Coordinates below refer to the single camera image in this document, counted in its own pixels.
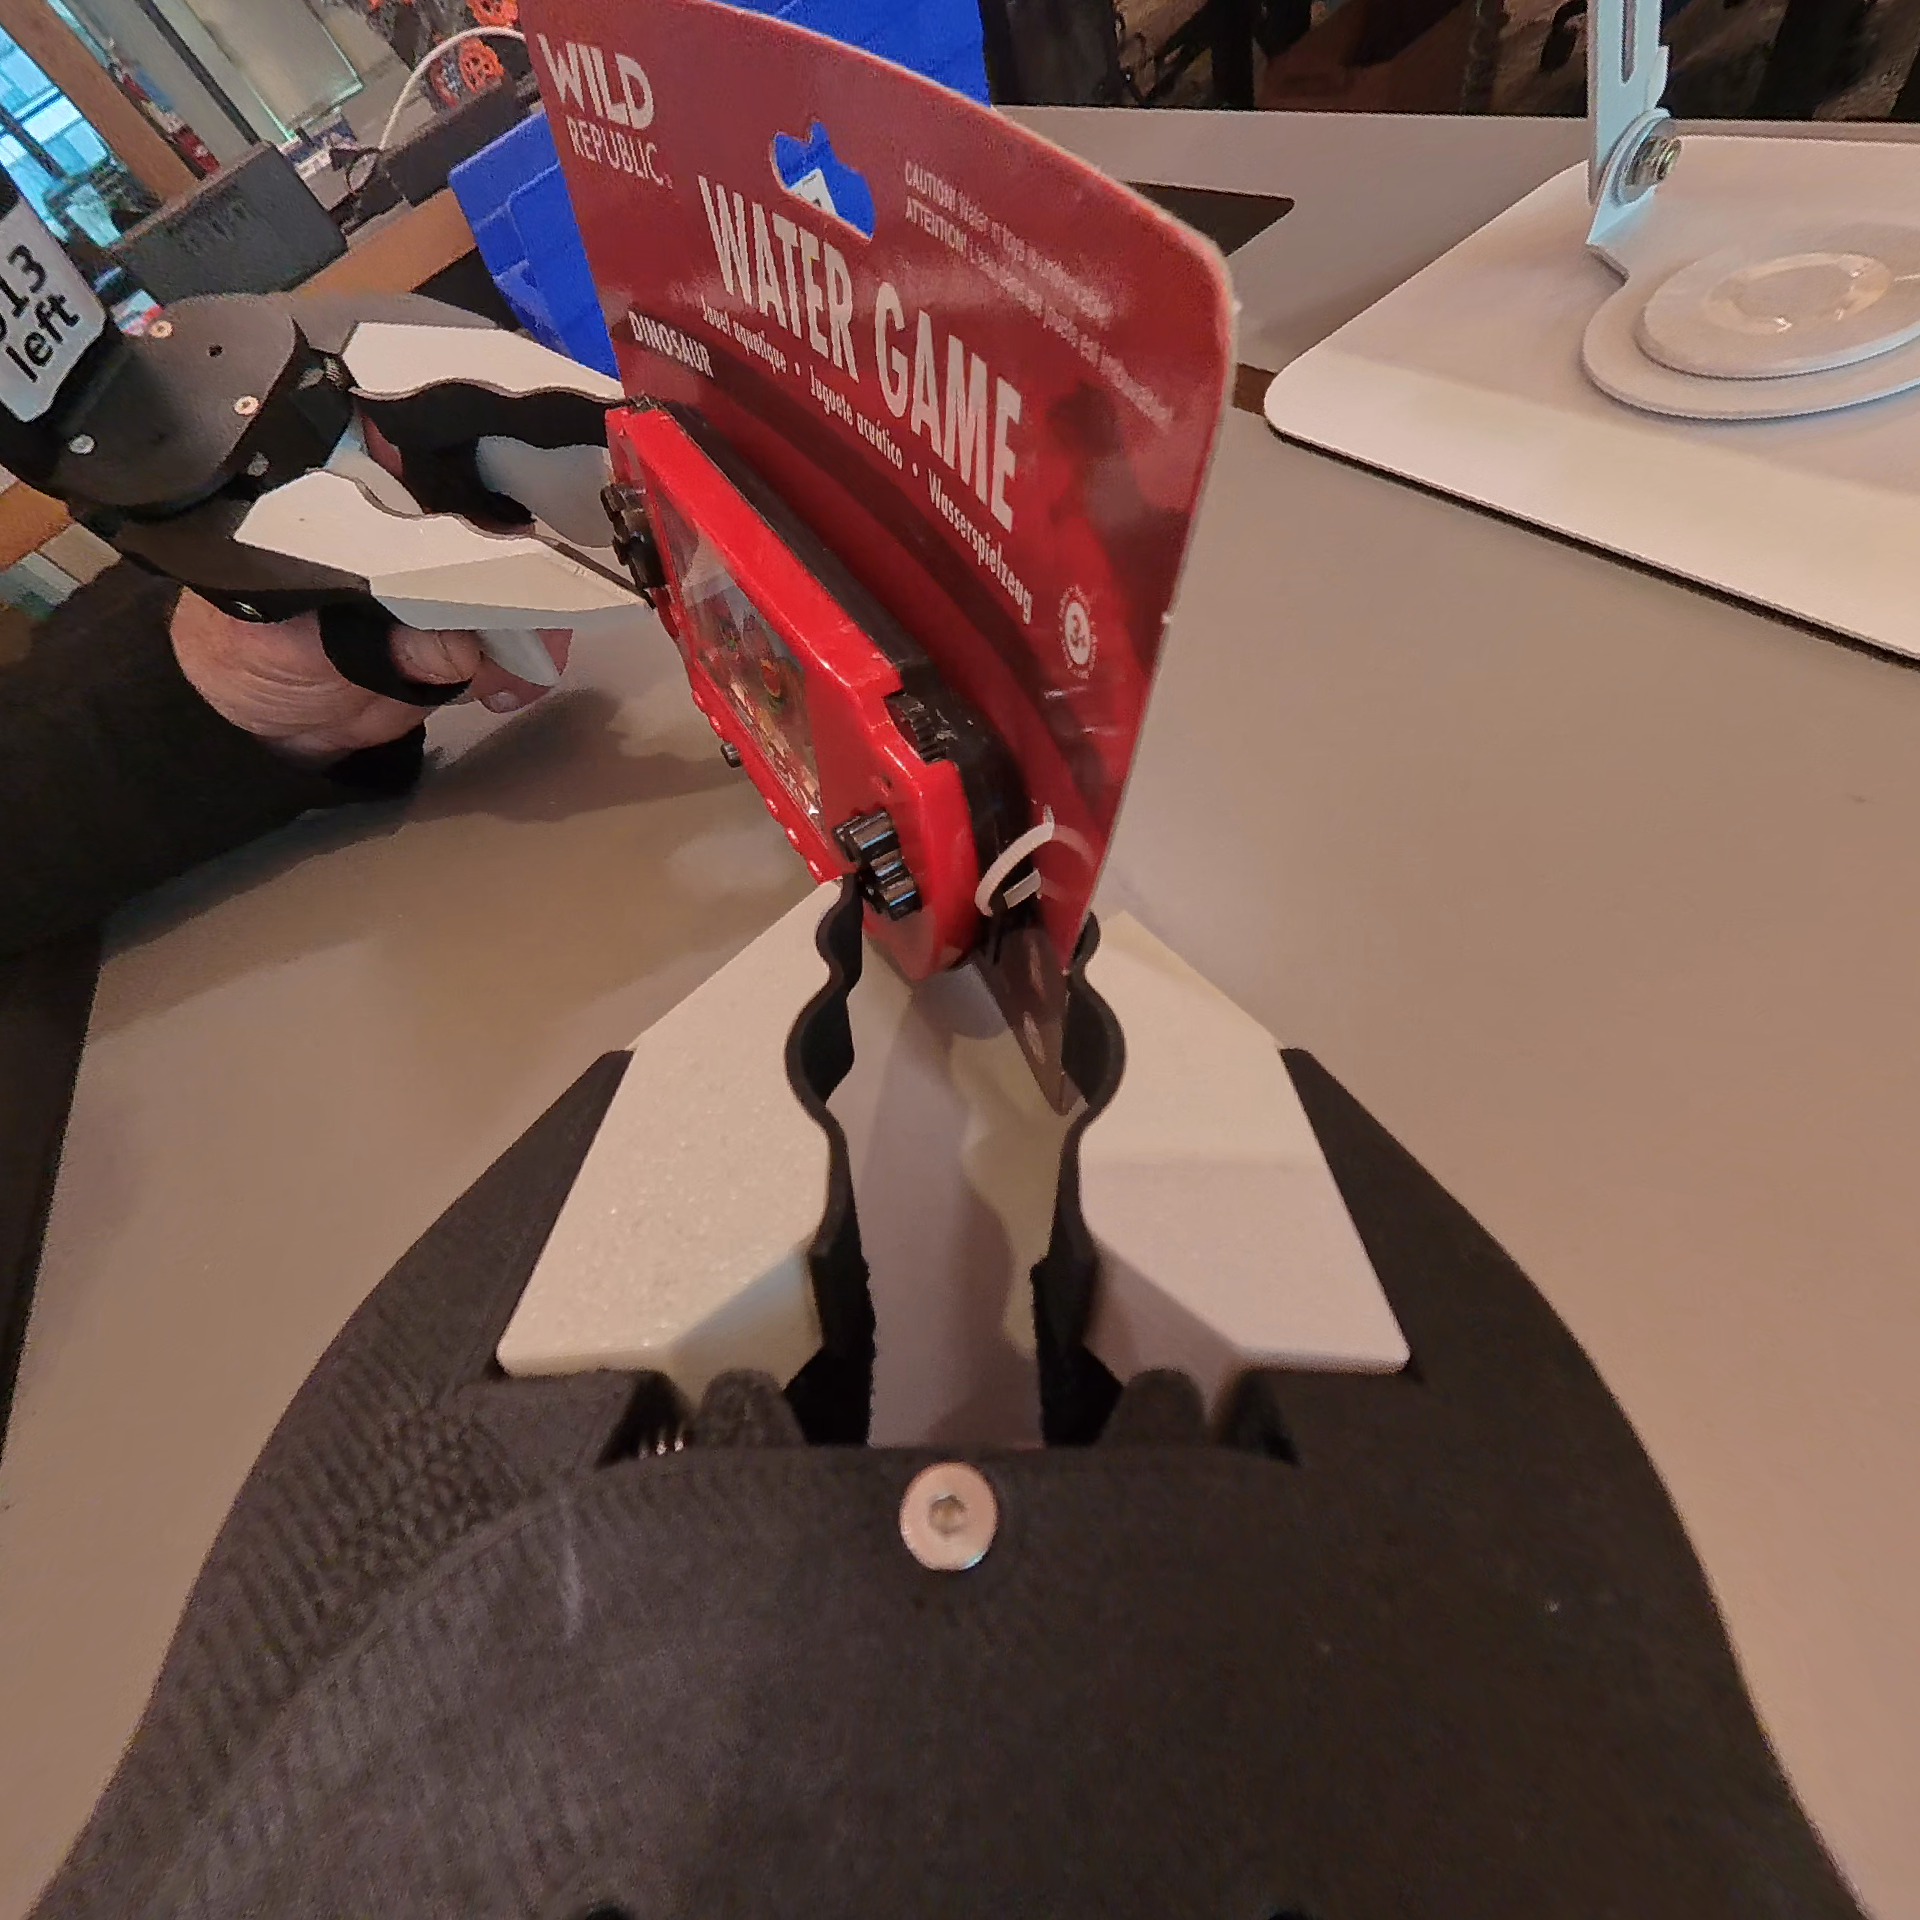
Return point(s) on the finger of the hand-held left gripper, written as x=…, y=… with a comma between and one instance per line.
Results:
x=450, y=353
x=450, y=571

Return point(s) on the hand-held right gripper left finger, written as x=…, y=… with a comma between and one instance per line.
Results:
x=674, y=1201

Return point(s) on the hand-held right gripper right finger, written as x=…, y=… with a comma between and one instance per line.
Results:
x=1230, y=1201

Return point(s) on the red handheld toy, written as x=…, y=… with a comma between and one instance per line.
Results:
x=930, y=375

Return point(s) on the person's left forearm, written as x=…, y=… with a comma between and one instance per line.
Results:
x=134, y=780

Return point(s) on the person's left hand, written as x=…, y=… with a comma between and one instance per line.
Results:
x=271, y=691

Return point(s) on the blue bin with tag sticker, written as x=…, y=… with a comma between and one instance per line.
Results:
x=525, y=241

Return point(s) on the black storage crate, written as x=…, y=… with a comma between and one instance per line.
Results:
x=224, y=232

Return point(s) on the orange black toy robot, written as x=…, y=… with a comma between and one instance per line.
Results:
x=472, y=39

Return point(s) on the black desk mat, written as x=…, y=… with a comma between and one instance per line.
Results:
x=1230, y=224

